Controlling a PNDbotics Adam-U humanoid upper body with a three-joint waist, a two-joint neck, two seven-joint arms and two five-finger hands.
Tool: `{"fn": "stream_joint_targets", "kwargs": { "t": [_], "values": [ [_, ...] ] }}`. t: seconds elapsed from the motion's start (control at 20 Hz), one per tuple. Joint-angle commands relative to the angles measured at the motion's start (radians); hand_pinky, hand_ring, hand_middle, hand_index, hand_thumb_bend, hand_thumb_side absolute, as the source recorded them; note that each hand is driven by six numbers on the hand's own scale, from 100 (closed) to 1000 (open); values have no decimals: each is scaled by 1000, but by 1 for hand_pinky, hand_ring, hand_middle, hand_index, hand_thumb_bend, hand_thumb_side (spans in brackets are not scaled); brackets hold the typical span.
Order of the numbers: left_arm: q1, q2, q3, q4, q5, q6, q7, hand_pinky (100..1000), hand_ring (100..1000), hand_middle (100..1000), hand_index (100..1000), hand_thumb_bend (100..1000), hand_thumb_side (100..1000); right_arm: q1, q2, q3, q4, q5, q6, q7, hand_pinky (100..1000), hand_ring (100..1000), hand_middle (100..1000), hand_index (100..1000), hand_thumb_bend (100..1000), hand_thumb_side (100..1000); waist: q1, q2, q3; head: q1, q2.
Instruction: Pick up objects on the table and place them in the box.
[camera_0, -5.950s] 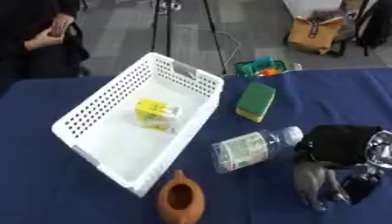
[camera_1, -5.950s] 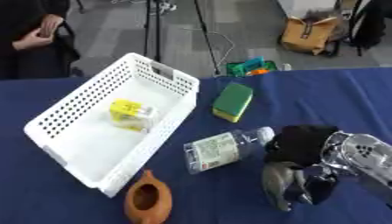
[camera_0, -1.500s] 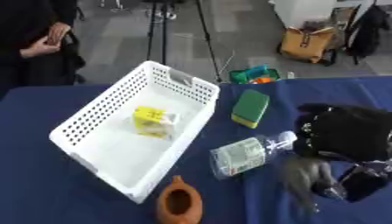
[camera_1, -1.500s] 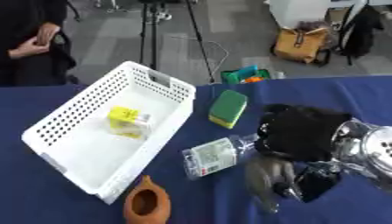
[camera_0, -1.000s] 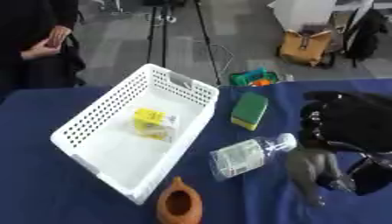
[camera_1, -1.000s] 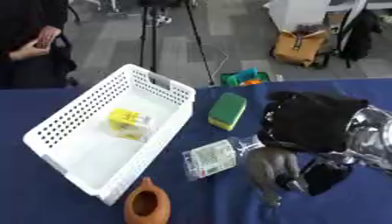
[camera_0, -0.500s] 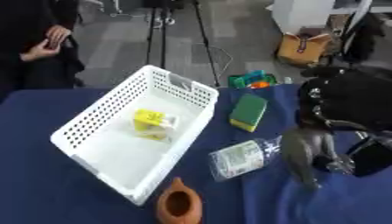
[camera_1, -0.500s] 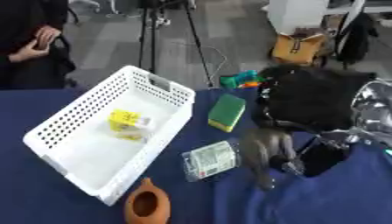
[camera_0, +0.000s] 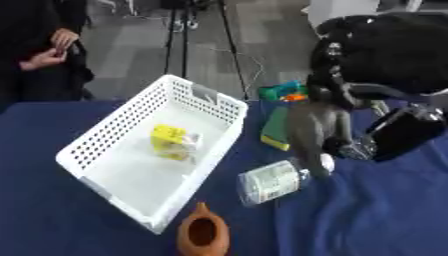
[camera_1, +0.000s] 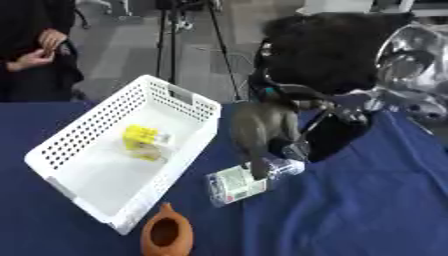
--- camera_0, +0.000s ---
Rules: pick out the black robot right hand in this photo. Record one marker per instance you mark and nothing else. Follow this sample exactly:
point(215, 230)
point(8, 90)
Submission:
point(379, 56)

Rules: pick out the brown clay pot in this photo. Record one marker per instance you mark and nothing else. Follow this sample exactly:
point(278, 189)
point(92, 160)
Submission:
point(214, 245)

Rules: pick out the person's left hand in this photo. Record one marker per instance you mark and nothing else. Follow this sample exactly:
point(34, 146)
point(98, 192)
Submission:
point(64, 38)

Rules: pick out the black tripod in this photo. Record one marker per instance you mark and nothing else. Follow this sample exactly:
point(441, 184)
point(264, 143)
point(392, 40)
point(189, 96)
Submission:
point(184, 40)

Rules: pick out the person's right hand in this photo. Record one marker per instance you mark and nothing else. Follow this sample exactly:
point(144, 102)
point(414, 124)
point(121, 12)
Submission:
point(44, 60)

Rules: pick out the person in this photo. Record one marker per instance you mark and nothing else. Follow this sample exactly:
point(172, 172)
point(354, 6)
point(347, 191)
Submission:
point(23, 26)

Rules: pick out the yellow packaged item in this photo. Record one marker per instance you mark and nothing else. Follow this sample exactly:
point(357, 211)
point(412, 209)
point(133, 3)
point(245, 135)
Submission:
point(168, 135)

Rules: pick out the green and yellow sponge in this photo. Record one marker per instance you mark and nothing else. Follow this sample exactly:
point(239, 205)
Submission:
point(276, 128)

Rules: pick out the clear plastic bottle white cap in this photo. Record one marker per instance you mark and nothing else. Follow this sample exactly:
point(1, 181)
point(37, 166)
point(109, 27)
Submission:
point(271, 183)

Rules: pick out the green and orange toy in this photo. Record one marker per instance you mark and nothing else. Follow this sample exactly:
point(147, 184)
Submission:
point(280, 90)

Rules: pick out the white perforated plastic basket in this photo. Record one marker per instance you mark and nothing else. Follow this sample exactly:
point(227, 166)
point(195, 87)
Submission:
point(146, 186)

